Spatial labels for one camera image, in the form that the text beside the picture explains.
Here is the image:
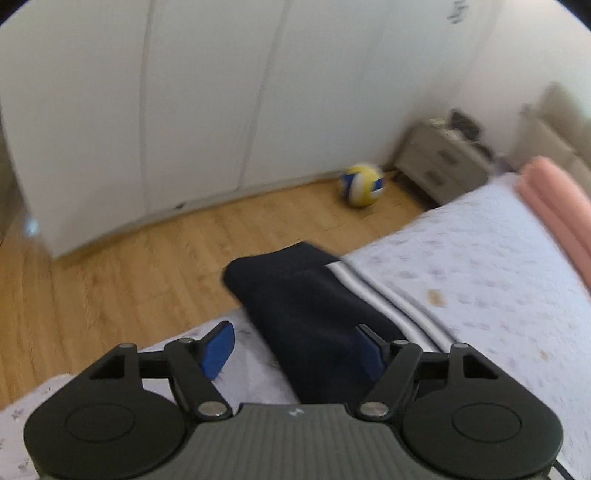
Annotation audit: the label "folded pink blanket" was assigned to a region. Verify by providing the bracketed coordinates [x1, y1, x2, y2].
[515, 157, 590, 289]

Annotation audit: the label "beige padded headboard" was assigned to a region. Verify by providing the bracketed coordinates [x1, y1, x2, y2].
[510, 82, 590, 193]

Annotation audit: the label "white wardrobe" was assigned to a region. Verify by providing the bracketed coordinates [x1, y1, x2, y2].
[1, 1, 502, 257]

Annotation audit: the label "grey bedside table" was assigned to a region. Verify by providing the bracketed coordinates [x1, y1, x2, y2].
[394, 121, 493, 205]

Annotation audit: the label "yellow blue white volleyball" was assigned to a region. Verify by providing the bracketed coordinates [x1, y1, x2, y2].
[339, 163, 385, 208]

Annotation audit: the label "dark box on nightstand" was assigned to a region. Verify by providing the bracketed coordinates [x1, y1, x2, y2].
[448, 109, 482, 141]

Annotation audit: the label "black track jacket white stripes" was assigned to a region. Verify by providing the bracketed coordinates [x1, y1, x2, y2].
[222, 242, 456, 406]

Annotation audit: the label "floral white bed cover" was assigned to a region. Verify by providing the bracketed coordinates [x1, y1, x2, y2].
[1, 174, 590, 479]

